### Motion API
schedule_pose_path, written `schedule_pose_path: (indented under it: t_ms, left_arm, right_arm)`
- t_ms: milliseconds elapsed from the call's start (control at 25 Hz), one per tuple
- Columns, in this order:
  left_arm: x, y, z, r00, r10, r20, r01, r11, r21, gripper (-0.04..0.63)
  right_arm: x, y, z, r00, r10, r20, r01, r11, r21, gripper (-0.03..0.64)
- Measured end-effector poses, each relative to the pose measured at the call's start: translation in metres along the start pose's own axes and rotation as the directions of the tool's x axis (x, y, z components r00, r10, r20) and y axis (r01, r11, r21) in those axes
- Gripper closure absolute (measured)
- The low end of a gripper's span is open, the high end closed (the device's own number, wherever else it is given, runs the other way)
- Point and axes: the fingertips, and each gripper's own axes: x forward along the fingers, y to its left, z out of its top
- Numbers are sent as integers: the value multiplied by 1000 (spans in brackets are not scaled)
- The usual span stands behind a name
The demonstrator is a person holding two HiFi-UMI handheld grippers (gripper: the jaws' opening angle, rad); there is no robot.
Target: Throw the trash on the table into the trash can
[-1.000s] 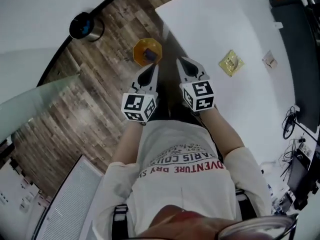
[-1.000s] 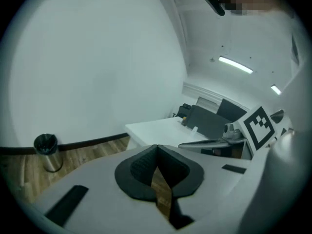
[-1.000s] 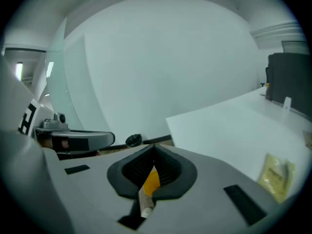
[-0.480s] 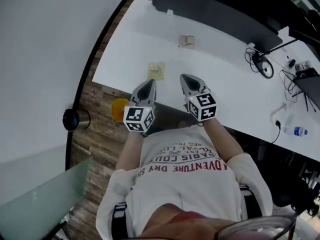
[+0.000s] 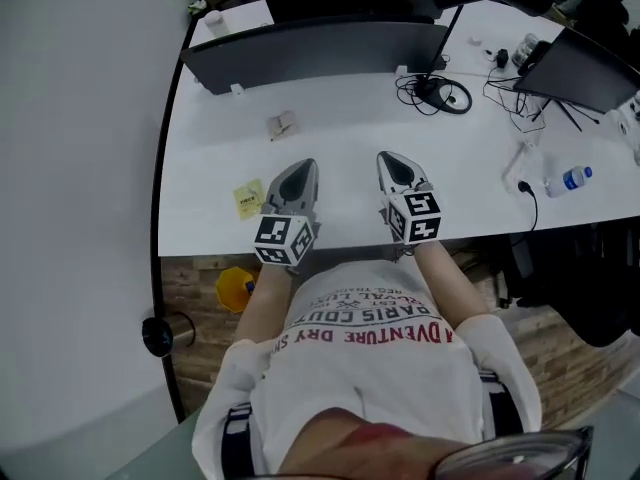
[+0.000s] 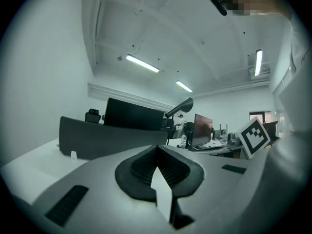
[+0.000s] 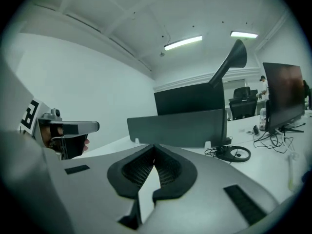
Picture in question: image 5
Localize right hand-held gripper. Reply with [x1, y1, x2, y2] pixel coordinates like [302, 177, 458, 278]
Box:
[375, 150, 445, 258]

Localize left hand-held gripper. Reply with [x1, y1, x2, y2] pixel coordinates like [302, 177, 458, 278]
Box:
[253, 157, 324, 277]

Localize yellow plastic packet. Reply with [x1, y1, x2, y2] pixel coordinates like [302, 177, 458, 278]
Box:
[232, 177, 266, 222]

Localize small beige packet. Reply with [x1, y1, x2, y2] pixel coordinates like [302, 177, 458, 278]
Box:
[265, 110, 302, 143]

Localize yellow bin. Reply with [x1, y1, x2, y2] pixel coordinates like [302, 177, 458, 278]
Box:
[215, 266, 259, 315]

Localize person's right forearm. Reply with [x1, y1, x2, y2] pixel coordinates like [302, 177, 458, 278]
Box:
[414, 240, 489, 327]

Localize person's left forearm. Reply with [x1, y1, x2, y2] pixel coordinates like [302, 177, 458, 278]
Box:
[234, 265, 297, 342]

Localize black desk lamp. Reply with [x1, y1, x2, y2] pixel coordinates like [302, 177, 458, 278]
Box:
[414, 0, 561, 116]

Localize white power strip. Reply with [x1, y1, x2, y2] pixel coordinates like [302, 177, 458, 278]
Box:
[501, 140, 539, 195]

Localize black desk divider panel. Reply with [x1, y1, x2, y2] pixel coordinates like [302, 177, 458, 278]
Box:
[179, 21, 450, 97]

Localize black baseboard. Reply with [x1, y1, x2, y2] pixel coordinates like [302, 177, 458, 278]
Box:
[149, 0, 211, 424]

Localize clear plastic water bottle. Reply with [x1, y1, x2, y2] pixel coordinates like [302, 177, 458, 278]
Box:
[544, 165, 594, 200]

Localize steel bin with black liner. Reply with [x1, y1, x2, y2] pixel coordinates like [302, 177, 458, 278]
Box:
[141, 312, 197, 359]

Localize glass jar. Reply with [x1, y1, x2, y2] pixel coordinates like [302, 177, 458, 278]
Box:
[512, 32, 539, 67]

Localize white cylinder container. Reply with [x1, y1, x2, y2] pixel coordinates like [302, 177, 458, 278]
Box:
[202, 10, 229, 35]

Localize person's white printed shirt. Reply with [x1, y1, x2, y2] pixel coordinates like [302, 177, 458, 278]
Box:
[192, 257, 544, 480]

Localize black monitor on tripod stand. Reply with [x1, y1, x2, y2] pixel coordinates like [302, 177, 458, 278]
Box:
[512, 26, 640, 132]

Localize black office chair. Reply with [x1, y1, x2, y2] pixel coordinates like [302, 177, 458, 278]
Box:
[499, 222, 640, 350]

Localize white device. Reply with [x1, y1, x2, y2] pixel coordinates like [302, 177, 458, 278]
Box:
[607, 92, 640, 165]

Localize person's face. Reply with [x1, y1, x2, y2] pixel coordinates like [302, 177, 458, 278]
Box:
[279, 407, 481, 480]

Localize frosted glass partition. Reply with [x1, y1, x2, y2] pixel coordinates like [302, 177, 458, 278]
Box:
[114, 407, 211, 480]

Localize person's black-framed glasses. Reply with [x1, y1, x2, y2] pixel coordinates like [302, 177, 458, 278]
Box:
[433, 425, 595, 480]

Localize black plug with cable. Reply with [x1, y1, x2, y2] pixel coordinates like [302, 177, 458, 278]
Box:
[517, 180, 541, 232]

